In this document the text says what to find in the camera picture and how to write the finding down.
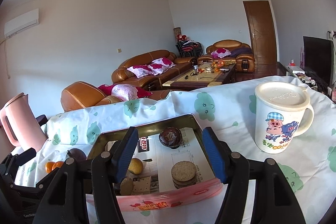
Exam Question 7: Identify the yellow-brown longan fruit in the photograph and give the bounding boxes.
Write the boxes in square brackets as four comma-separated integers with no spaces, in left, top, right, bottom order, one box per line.
[128,158,143,175]

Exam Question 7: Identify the large orange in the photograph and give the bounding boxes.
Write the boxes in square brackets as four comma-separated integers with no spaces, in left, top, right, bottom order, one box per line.
[52,161,64,170]

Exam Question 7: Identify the white magenta floral pillow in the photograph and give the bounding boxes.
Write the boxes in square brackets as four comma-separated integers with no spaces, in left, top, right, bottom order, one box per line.
[127,65,155,79]
[147,57,175,76]

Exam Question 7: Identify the white cloud-print tablecloth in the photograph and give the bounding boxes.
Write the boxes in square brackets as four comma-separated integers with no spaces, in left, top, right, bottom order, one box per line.
[15,77,335,223]

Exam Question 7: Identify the pink electric kettle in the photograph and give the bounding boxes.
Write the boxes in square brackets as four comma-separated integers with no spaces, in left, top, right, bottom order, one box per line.
[1,93,47,152]

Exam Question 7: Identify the dark brown passion fruit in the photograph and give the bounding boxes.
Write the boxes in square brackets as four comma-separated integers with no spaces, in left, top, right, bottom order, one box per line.
[159,127,182,149]

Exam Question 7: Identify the small orange tangerine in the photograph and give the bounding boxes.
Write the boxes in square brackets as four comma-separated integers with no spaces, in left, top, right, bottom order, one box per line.
[45,161,55,174]

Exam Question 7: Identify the brown leather armchair far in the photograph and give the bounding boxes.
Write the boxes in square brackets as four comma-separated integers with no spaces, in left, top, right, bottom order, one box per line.
[198,39,255,73]

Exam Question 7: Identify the stacked black chairs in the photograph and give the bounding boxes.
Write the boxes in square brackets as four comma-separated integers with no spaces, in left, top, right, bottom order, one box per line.
[175,40,204,58]

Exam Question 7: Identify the white magenta floral pillow left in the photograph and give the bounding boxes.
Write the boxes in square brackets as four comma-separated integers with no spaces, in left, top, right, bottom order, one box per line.
[127,65,155,79]

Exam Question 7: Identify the large purple round fruit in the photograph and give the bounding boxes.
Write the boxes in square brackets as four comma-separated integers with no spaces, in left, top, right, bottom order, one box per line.
[66,148,87,161]

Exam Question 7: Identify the wooden coffee table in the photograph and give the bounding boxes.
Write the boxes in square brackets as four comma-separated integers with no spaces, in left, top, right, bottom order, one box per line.
[162,62,236,91]

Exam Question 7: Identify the brown leather armchair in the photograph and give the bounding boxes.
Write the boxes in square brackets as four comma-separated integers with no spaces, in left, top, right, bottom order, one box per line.
[60,81,170,112]
[198,39,255,73]

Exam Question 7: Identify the long brown leather sofa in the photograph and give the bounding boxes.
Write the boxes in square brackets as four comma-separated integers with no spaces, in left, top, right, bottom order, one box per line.
[112,50,197,90]

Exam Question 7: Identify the printed paper tray liner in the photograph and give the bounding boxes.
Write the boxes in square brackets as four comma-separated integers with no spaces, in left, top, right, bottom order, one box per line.
[105,127,217,196]

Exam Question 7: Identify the pink metal tray box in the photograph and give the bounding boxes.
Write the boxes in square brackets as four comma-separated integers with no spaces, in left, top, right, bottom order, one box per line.
[85,114,224,212]

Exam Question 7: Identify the brown leather armchair near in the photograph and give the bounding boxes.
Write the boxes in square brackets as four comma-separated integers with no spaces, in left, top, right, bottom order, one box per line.
[60,81,170,112]

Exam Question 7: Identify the brown wooden door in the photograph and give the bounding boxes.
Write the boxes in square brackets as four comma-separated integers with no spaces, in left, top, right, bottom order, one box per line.
[243,1,277,65]

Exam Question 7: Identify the black flat television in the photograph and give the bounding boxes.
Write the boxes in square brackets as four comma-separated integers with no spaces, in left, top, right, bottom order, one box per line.
[303,36,334,86]

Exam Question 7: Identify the pink floral cushion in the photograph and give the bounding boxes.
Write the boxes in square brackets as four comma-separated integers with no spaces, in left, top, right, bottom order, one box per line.
[112,84,138,101]

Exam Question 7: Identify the white cartoon pig mug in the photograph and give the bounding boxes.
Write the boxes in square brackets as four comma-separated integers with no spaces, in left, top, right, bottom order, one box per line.
[254,81,314,154]

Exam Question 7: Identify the white magenta floral pillow right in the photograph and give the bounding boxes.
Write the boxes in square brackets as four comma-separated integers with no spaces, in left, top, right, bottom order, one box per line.
[147,57,175,76]

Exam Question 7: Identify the white wall air conditioner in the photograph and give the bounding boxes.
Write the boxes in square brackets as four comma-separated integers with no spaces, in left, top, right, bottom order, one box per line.
[4,9,39,38]

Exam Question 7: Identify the magenta pillow on far armchair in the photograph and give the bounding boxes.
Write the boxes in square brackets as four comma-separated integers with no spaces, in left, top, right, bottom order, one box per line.
[211,48,231,59]

